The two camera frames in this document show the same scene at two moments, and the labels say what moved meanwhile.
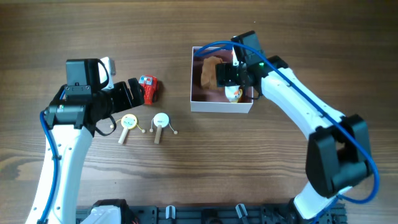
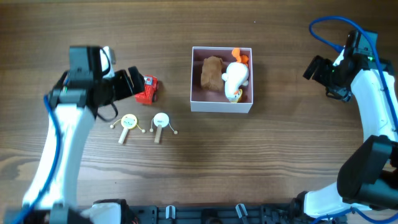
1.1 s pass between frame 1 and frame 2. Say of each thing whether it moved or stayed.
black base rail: stayed
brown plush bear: stayed
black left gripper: moved
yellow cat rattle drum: stayed
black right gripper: moved
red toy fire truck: stayed
